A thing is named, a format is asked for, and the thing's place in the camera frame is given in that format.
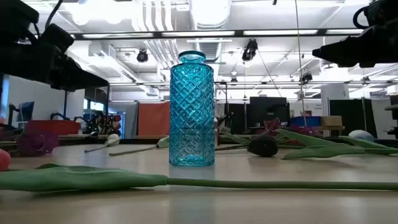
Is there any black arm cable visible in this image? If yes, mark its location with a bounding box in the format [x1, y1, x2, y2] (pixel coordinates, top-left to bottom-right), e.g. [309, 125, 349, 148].
[352, 5, 369, 30]
[45, 0, 65, 30]

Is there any blue patterned glass vase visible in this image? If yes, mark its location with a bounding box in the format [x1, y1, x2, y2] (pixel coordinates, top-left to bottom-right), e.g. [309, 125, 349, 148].
[169, 50, 216, 167]

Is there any brown cardboard box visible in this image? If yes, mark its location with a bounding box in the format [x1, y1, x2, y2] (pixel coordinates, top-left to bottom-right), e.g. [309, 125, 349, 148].
[321, 115, 343, 127]

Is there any white artificial tulip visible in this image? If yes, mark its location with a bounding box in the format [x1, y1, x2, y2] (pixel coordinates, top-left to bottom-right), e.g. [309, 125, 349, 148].
[348, 129, 375, 142]
[108, 135, 170, 157]

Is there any orange partition panel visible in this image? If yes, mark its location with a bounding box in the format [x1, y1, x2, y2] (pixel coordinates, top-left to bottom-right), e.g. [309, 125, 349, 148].
[137, 101, 170, 136]

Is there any thin hanging cable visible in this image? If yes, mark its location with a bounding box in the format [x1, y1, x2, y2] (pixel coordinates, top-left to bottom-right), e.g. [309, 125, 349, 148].
[294, 0, 308, 128]

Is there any blue plastic bin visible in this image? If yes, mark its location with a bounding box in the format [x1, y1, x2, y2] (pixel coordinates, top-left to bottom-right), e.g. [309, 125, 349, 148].
[289, 116, 322, 128]

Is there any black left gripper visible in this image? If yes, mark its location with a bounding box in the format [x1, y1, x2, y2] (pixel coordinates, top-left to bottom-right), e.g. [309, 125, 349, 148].
[0, 40, 110, 93]

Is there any purple artificial flower spray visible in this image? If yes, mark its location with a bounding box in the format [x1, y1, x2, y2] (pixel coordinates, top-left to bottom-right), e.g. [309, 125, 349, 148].
[17, 129, 60, 157]

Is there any white ventilation duct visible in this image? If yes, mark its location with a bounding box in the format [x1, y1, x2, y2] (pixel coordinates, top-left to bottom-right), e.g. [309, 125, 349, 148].
[189, 0, 233, 30]

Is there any blue screen monitor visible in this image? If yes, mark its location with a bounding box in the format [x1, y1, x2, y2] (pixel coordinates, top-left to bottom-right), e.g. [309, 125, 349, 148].
[17, 101, 35, 123]

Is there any pink artificial tulip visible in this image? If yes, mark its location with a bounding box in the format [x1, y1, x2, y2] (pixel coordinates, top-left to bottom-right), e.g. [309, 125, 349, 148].
[0, 148, 398, 192]

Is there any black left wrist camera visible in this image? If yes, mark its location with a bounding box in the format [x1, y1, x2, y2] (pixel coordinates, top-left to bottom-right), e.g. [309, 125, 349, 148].
[39, 23, 75, 54]

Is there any black metal frame stand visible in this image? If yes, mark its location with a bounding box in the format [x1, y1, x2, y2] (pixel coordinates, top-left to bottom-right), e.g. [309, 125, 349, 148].
[63, 83, 110, 138]

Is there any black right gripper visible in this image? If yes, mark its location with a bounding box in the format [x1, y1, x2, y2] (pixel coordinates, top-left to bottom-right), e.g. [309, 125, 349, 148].
[312, 18, 398, 69]

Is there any black partition panel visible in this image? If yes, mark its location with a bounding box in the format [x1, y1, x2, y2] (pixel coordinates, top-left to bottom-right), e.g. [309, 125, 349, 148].
[329, 98, 378, 138]

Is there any dark purple artificial tulip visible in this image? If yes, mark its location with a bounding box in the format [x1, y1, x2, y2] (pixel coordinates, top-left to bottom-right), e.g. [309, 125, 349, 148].
[247, 134, 398, 161]

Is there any black equipment mount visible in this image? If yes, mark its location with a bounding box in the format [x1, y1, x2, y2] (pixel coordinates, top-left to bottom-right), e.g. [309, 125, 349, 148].
[384, 95, 398, 139]

